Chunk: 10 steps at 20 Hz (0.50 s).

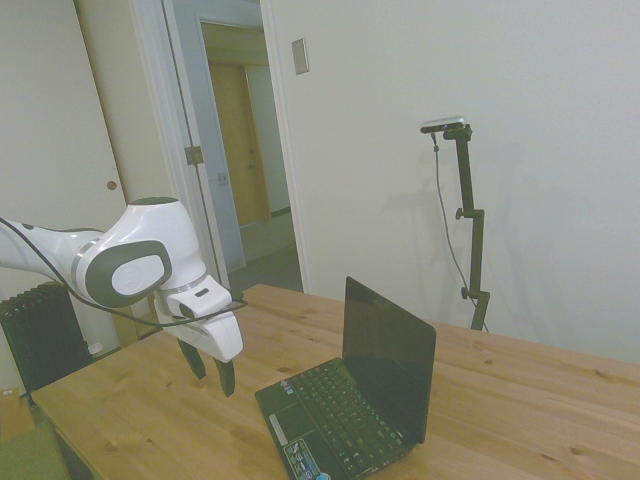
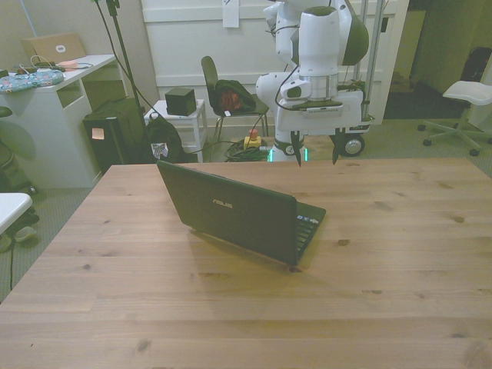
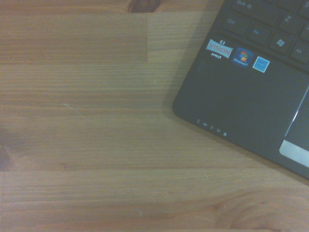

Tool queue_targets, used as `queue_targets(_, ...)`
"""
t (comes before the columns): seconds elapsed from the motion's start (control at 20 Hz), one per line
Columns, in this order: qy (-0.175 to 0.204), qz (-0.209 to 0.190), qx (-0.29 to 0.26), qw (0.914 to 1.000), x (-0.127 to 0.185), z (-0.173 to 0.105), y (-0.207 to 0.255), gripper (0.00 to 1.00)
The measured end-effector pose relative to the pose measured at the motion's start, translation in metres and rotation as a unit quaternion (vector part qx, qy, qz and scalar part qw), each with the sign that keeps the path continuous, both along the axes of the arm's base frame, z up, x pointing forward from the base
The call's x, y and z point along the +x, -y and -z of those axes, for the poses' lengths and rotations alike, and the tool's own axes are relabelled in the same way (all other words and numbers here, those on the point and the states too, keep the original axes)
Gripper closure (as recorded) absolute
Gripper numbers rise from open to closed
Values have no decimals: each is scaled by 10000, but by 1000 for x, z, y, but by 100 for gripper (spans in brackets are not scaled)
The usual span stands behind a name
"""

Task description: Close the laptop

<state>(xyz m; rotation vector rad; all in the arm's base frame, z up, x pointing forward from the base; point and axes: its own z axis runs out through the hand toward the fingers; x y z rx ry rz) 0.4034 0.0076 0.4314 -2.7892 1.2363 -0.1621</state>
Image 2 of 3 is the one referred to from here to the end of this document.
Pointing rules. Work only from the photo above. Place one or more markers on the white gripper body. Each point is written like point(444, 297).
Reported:
point(319, 123)

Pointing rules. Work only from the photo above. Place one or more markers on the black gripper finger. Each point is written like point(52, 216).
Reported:
point(337, 146)
point(297, 148)

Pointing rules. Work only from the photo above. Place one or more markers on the black Asus laptop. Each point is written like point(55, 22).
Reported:
point(230, 215)

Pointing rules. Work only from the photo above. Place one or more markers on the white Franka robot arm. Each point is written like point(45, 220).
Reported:
point(319, 46)

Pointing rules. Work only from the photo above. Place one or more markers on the yellow emergency stop button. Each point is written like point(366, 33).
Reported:
point(252, 140)

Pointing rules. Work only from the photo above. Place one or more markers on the dark clothes bundle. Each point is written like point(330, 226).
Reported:
point(234, 98)

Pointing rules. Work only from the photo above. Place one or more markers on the brown cardboard box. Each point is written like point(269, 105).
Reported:
point(401, 82)

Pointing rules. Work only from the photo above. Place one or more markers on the small white side table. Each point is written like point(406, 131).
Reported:
point(192, 115)

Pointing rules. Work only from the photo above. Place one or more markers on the black chair with metal legs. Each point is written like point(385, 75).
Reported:
point(209, 77)

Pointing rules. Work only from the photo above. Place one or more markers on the black cube box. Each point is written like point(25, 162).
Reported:
point(180, 102)

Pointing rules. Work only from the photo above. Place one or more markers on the black backpack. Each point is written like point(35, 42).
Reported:
point(163, 138)

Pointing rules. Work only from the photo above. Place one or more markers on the white swivel office chair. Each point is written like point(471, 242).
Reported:
point(465, 94)

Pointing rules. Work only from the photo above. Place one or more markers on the white paper sheet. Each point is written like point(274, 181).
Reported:
point(230, 13)

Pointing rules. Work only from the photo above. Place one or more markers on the black office chair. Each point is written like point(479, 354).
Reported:
point(478, 63)

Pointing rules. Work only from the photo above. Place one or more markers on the black tripod stand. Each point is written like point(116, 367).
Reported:
point(128, 84)

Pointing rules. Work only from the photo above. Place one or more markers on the black computer tower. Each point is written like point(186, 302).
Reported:
point(111, 142)

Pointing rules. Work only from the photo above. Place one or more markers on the pink object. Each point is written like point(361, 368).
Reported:
point(69, 65)

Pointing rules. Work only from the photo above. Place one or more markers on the white desk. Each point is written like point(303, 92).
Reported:
point(42, 127)

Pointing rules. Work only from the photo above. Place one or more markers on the cardboard box with sticker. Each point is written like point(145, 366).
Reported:
point(57, 46)

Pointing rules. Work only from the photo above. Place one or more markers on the floral patterned cushion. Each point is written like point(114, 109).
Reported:
point(27, 80)

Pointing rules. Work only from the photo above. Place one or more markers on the white rounded table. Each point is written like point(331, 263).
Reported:
point(11, 207)

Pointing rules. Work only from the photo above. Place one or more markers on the wheeled robot cart frame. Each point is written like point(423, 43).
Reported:
point(354, 146)

